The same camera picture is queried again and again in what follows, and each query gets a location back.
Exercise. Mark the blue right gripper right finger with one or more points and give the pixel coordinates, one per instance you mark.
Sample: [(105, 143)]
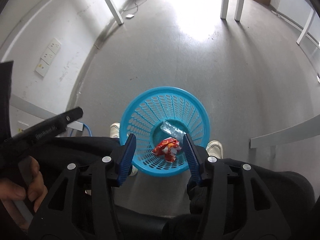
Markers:
[(193, 158)]

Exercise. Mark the white table leg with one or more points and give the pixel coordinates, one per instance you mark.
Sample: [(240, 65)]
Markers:
[(115, 12)]

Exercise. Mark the white shoe right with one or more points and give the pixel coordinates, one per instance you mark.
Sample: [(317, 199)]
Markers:
[(215, 148)]

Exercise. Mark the red orange snack wrapper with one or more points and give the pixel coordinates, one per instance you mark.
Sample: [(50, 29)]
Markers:
[(168, 148)]

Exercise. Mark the white wall socket panel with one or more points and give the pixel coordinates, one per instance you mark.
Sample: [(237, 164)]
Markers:
[(47, 57)]

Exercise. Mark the clear crumpled plastic wrapper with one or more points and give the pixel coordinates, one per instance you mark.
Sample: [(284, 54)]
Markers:
[(172, 130)]

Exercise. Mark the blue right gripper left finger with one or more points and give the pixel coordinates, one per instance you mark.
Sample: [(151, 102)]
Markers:
[(124, 162)]

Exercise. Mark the blue plastic trash basket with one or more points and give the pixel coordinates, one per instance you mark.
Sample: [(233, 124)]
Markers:
[(160, 113)]

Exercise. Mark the person's left hand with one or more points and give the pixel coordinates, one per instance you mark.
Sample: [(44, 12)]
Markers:
[(11, 192)]

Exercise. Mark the white power adapter with cable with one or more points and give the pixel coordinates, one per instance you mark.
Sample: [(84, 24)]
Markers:
[(131, 11)]

